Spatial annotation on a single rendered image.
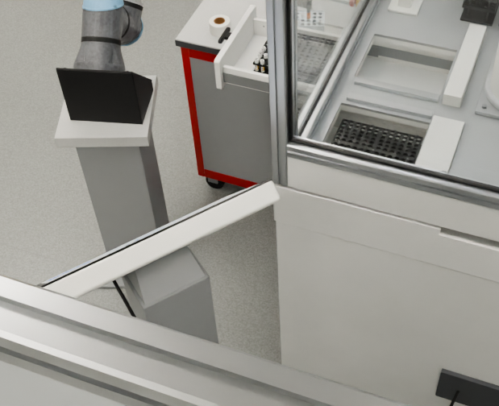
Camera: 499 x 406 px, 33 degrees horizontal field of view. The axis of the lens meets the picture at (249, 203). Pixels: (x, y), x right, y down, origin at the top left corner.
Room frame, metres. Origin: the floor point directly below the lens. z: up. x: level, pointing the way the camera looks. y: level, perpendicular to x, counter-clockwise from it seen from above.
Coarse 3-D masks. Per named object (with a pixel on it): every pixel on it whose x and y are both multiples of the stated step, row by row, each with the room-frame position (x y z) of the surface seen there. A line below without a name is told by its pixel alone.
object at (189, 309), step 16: (128, 288) 1.06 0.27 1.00; (192, 288) 1.04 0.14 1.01; (208, 288) 1.05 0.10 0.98; (144, 304) 1.00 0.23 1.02; (160, 304) 1.00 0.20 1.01; (176, 304) 1.02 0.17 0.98; (192, 304) 1.03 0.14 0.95; (208, 304) 1.05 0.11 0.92; (144, 320) 1.00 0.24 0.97; (160, 320) 1.00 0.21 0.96; (176, 320) 1.02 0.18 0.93; (192, 320) 1.03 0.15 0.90; (208, 320) 1.05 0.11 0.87; (208, 336) 1.05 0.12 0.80
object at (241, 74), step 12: (264, 24) 2.11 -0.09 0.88; (252, 36) 2.11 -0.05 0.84; (264, 36) 2.11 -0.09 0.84; (252, 48) 2.05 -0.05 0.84; (240, 60) 2.00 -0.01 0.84; (252, 60) 1.99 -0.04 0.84; (228, 72) 1.90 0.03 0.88; (240, 72) 1.88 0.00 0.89; (252, 72) 1.87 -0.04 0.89; (240, 84) 1.88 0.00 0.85; (252, 84) 1.86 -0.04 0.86; (264, 84) 1.85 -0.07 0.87
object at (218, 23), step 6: (210, 18) 2.27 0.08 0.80; (216, 18) 2.27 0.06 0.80; (222, 18) 2.27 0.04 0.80; (228, 18) 2.27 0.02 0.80; (210, 24) 2.24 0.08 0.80; (216, 24) 2.24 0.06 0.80; (222, 24) 2.23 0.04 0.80; (228, 24) 2.24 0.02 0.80; (210, 30) 2.24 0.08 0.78; (216, 30) 2.22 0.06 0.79; (222, 30) 2.22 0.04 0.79; (216, 36) 2.22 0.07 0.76
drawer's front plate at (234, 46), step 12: (252, 12) 2.12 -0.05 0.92; (240, 24) 2.06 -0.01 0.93; (252, 24) 2.12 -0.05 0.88; (240, 36) 2.03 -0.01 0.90; (228, 48) 1.95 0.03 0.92; (240, 48) 2.03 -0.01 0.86; (216, 60) 1.90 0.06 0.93; (228, 60) 1.94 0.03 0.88; (216, 72) 1.89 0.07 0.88; (216, 84) 1.89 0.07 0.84
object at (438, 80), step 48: (336, 0) 1.34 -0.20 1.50; (384, 0) 1.30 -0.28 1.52; (432, 0) 1.26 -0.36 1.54; (480, 0) 1.23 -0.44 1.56; (336, 48) 1.34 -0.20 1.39; (384, 48) 1.30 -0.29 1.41; (432, 48) 1.26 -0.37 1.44; (480, 48) 1.22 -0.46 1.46; (336, 96) 1.34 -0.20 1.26; (384, 96) 1.29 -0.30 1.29; (432, 96) 1.25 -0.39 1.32; (480, 96) 1.21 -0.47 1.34; (336, 144) 1.33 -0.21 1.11; (384, 144) 1.29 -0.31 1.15; (432, 144) 1.24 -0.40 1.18; (480, 144) 1.20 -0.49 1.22
